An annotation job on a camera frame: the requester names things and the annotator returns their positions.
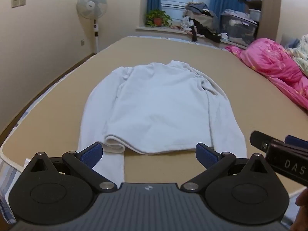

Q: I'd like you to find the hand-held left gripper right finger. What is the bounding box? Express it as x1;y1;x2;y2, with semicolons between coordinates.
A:
181;143;278;193

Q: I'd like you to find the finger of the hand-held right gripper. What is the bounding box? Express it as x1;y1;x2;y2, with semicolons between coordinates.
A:
250;131;277;153
285;135;308;150

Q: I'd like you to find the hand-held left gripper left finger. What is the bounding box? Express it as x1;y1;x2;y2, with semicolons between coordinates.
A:
22;142;118;193

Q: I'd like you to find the white long-sleeve sweater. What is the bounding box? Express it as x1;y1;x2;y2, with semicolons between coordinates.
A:
77;61;248;186

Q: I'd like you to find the pile of dark clothes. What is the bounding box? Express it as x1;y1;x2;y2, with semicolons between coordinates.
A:
181;2;222;44

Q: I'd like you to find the person's right hand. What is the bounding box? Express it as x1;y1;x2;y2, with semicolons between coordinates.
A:
290;190;308;231

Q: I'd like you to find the bed with tan cover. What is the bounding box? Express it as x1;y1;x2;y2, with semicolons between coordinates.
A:
0;36;308;199

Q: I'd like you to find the pink quilt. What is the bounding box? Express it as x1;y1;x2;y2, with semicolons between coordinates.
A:
225;38;308;111

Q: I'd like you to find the pale floral blanket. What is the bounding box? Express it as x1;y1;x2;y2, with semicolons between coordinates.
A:
285;35;308;78

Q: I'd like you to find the light blue striped bedsheet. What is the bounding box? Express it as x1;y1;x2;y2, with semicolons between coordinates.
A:
0;157;30;225

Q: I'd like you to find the clear plastic storage bin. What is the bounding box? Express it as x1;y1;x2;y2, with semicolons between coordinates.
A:
220;9;258;46

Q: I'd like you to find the white window sill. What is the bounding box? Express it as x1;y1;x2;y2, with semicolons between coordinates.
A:
135;25;249;50

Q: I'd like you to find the green potted plant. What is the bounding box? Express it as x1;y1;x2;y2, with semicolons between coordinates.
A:
144;10;173;28

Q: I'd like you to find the white standing fan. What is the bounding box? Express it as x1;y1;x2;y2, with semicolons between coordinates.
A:
76;0;108;54

